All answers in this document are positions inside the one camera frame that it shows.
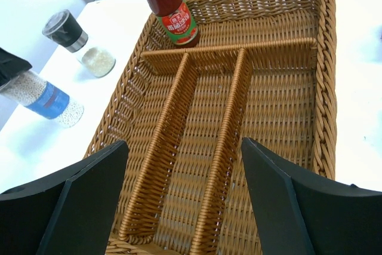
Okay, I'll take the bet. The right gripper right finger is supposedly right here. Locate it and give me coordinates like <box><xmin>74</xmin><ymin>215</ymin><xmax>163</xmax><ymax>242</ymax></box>
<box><xmin>241</xmin><ymin>137</ymin><xmax>381</xmax><ymax>254</ymax></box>

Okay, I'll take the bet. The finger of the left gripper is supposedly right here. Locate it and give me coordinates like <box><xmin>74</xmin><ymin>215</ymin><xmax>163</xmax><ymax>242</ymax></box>
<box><xmin>0</xmin><ymin>48</ymin><xmax>32</xmax><ymax>86</ymax></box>

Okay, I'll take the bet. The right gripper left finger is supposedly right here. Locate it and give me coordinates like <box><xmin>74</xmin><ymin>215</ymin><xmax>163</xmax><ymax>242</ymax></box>
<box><xmin>1</xmin><ymin>140</ymin><xmax>129</xmax><ymax>254</ymax></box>

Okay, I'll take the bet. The blue label bead jar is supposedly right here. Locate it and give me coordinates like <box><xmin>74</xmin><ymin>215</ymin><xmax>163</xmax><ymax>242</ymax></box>
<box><xmin>1</xmin><ymin>70</ymin><xmax>84</xmax><ymax>128</ymax></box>

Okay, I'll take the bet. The black top salt grinder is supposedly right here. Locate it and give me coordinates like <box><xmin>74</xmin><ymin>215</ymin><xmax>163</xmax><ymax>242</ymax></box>
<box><xmin>42</xmin><ymin>10</ymin><xmax>116</xmax><ymax>78</ymax></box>

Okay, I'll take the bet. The red sauce bottle yellow cap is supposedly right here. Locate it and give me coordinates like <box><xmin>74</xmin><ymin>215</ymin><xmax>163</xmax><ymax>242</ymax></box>
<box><xmin>147</xmin><ymin>0</ymin><xmax>200</xmax><ymax>48</ymax></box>

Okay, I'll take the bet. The brown wicker basket tray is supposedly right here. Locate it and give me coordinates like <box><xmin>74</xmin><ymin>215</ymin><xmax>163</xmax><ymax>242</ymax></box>
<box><xmin>87</xmin><ymin>0</ymin><xmax>337</xmax><ymax>254</ymax></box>

